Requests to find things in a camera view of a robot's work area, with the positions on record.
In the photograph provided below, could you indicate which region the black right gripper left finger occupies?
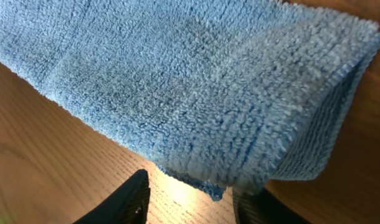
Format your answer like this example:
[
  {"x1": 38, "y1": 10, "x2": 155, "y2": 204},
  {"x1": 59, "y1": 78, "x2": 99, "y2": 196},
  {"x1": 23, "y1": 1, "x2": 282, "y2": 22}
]
[{"x1": 74, "y1": 169, "x2": 151, "y2": 224}]

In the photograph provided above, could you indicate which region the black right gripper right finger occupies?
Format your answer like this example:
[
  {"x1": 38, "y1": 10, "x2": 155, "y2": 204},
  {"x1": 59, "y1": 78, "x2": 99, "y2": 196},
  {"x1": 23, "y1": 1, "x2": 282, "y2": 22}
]
[{"x1": 232, "y1": 188, "x2": 310, "y2": 224}]

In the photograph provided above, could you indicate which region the blue microfiber cloth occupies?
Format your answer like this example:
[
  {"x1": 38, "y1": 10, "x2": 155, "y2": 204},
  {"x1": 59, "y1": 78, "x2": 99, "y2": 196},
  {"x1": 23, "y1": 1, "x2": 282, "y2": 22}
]
[{"x1": 0, "y1": 0, "x2": 380, "y2": 200}]

